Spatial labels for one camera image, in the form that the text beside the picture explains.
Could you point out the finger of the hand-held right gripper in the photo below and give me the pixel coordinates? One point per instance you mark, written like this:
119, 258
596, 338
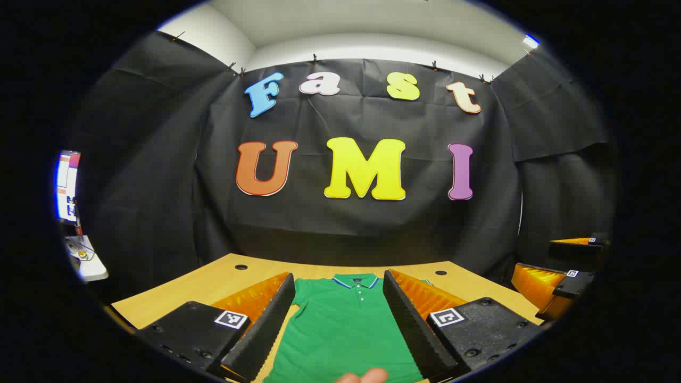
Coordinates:
572, 284
580, 251

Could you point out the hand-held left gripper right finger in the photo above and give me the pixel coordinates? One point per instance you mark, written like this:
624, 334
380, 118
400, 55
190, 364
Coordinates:
415, 330

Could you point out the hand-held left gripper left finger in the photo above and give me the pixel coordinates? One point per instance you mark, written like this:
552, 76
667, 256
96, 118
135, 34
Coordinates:
266, 335

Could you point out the green T-shirt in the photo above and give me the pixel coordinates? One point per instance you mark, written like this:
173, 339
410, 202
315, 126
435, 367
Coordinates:
346, 330

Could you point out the black backdrop cloth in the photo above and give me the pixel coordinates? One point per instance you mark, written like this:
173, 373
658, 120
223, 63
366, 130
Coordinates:
372, 223

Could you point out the white side table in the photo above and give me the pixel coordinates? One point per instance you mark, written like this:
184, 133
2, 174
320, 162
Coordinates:
90, 271

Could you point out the ceiling light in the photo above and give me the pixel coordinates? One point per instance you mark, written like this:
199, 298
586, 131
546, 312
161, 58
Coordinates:
531, 41

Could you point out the computer monitor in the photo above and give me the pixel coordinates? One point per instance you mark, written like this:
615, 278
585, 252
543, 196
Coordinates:
68, 186

